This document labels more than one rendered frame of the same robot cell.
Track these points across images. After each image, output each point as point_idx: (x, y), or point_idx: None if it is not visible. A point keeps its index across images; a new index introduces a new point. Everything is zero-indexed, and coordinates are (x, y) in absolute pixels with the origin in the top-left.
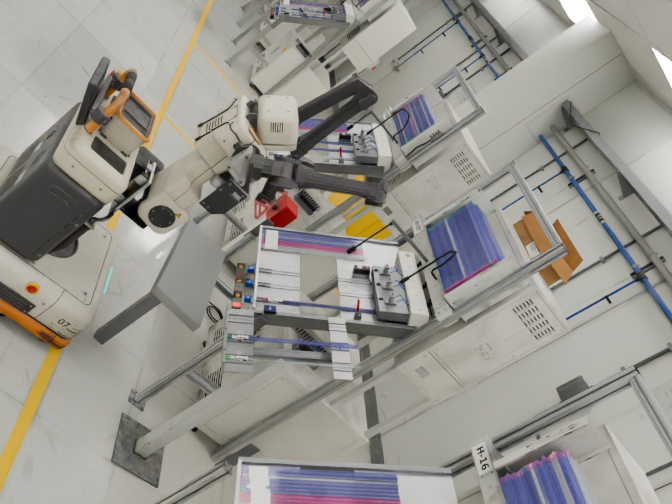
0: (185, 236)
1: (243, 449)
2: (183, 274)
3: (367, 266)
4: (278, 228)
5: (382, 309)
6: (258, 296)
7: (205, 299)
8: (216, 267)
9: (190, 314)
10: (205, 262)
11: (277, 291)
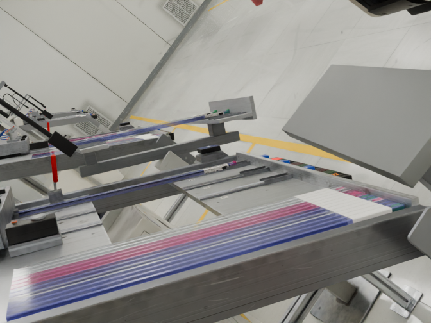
0: (420, 75)
1: (169, 140)
2: (346, 91)
3: (13, 226)
4: (362, 222)
5: (3, 188)
6: (249, 166)
7: (310, 132)
8: (363, 150)
9: (295, 113)
10: (371, 125)
11: (223, 177)
